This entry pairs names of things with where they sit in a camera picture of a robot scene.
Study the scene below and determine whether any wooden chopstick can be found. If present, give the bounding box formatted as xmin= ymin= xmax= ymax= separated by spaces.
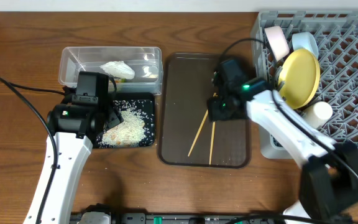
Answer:
xmin=209 ymin=121 xmax=216 ymax=165
xmin=187 ymin=110 xmax=209 ymax=157

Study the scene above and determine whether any white napkin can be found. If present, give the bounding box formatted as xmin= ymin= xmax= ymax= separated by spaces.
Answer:
xmin=100 ymin=61 xmax=135 ymax=80

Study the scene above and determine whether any rice food waste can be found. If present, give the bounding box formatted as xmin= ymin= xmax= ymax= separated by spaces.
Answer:
xmin=99 ymin=100 xmax=155 ymax=147

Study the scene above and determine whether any yellow plate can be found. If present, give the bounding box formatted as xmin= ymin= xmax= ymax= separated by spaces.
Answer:
xmin=278 ymin=49 xmax=320 ymax=109

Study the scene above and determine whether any pink bowl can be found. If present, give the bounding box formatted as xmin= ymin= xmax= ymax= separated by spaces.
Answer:
xmin=264 ymin=26 xmax=290 ymax=61

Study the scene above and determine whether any light blue bowl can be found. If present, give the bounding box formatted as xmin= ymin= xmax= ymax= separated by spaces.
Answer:
xmin=291 ymin=32 xmax=319 ymax=58

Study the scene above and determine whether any pale green cup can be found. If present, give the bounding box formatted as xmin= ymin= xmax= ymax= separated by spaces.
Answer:
xmin=301 ymin=101 xmax=333 ymax=129

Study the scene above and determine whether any green yellow snack wrapper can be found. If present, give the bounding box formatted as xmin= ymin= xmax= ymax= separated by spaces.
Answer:
xmin=114 ymin=78 xmax=127 ymax=83

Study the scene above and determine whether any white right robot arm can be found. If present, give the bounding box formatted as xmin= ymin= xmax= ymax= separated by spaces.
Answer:
xmin=207 ymin=59 xmax=358 ymax=223

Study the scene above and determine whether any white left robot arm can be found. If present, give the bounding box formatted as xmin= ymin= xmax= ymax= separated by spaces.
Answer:
xmin=24 ymin=72 xmax=123 ymax=223

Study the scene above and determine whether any grey dishwasher rack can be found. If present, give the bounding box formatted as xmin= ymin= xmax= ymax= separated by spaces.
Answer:
xmin=250 ymin=10 xmax=358 ymax=146

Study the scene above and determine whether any black tray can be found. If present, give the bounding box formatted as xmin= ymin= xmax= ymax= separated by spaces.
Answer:
xmin=91 ymin=91 xmax=155 ymax=149

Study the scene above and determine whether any clear plastic bin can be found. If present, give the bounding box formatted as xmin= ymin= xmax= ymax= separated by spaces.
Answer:
xmin=58 ymin=46 xmax=163 ymax=95

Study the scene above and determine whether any brown serving tray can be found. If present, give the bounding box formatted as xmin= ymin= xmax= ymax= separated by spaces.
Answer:
xmin=158 ymin=53 xmax=251 ymax=169

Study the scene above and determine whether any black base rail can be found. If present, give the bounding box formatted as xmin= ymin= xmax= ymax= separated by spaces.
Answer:
xmin=70 ymin=203 xmax=291 ymax=224

